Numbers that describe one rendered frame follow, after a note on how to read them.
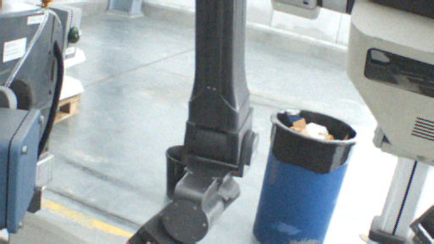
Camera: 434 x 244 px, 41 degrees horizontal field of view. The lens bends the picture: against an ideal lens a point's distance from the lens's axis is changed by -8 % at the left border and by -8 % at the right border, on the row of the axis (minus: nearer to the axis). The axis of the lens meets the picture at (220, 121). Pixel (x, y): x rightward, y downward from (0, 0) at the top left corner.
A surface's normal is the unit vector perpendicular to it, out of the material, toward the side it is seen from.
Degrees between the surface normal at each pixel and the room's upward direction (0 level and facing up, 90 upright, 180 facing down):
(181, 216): 91
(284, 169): 93
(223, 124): 111
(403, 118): 130
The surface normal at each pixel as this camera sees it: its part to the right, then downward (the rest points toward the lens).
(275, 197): -0.74, 0.11
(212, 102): -0.32, 0.56
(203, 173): 0.13, -0.94
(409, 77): -0.37, 0.78
